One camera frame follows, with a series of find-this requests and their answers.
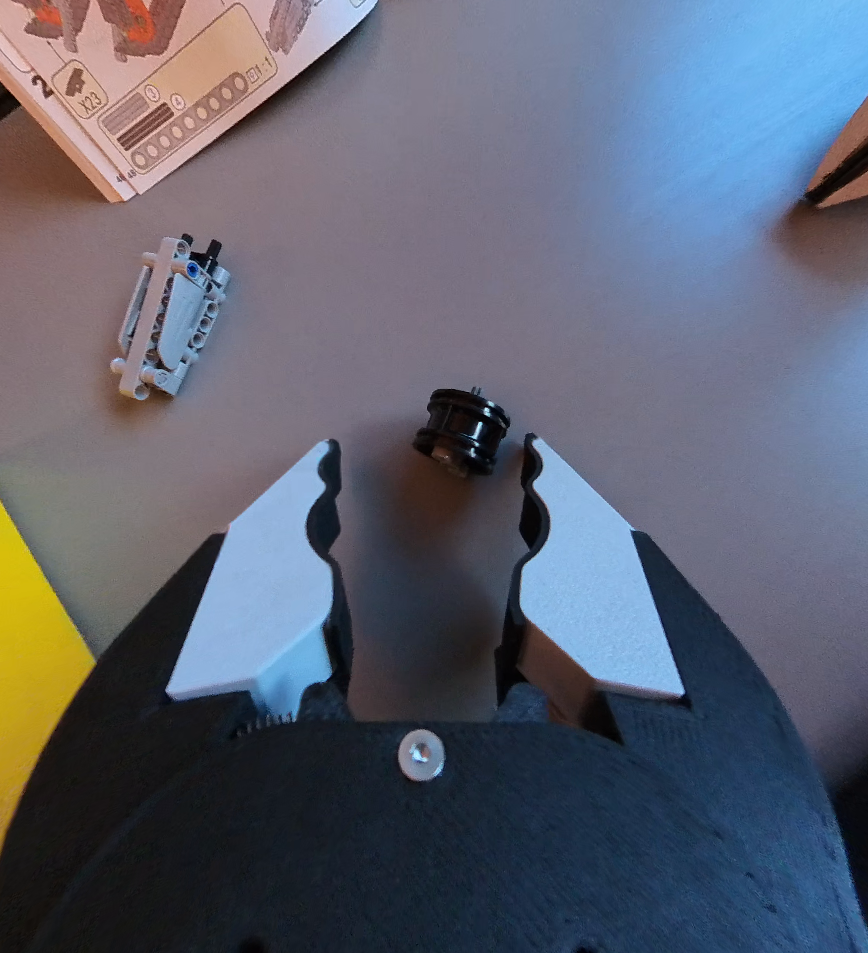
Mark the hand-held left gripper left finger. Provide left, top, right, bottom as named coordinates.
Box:
left=166, top=438, right=353, bottom=722

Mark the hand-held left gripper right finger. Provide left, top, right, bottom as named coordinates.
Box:
left=495, top=433, right=686, bottom=722

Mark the black toy wheel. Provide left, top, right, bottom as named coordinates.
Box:
left=411, top=382, right=512, bottom=479

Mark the yellow box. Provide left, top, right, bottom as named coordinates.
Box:
left=0, top=454, right=97, bottom=953

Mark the grey toy brick assembly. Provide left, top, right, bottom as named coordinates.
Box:
left=109, top=232, right=232, bottom=399

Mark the building instruction booklet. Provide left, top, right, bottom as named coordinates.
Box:
left=0, top=0, right=380, bottom=204

